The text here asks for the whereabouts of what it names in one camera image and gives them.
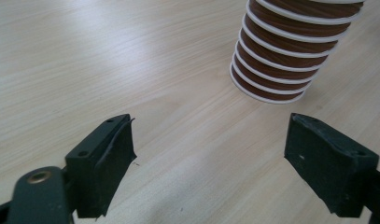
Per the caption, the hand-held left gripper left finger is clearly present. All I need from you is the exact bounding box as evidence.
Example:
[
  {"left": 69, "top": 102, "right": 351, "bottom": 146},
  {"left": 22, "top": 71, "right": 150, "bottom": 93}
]
[{"left": 64, "top": 113, "right": 137, "bottom": 219}]

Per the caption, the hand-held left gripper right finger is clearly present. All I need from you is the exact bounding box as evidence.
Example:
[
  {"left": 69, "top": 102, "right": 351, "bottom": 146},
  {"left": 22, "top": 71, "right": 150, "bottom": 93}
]
[{"left": 284, "top": 112, "right": 380, "bottom": 218}]

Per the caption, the stack of brown paper cups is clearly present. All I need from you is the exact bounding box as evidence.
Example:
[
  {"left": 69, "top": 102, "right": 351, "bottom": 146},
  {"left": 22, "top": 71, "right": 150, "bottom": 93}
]
[{"left": 229, "top": 0, "right": 365, "bottom": 105}]

